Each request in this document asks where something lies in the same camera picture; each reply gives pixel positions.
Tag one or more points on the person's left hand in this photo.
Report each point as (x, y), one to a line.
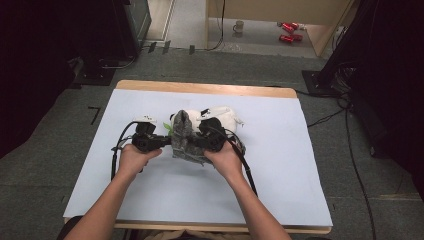
(135, 160)

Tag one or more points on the grey knitted doll garment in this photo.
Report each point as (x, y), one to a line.
(183, 140)

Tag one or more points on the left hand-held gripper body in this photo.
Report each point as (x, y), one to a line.
(145, 140)

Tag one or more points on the black tape strip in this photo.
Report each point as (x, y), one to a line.
(166, 47)
(192, 49)
(152, 47)

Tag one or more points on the dark curtain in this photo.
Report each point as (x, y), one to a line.
(30, 66)
(396, 83)

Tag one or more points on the dark cabinet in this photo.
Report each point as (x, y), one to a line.
(133, 26)

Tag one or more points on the black stand base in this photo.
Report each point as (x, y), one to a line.
(95, 75)
(315, 83)

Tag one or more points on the pale blue table sheet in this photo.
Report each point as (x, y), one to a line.
(186, 200)

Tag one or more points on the wooden cabinet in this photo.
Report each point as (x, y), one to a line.
(273, 10)

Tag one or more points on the red can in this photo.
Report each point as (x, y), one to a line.
(286, 38)
(298, 37)
(287, 28)
(295, 25)

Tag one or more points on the person's right hand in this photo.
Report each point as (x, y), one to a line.
(225, 161)

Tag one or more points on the person's beige clothing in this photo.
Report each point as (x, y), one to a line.
(200, 236)

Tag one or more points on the panda plush toy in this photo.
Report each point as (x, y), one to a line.
(230, 123)

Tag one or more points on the beige mug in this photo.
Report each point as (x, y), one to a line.
(238, 26)

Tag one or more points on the wooden table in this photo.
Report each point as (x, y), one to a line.
(206, 88)

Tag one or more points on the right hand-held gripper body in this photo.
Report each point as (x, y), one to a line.
(213, 136)

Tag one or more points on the black stand pole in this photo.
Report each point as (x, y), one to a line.
(346, 40)

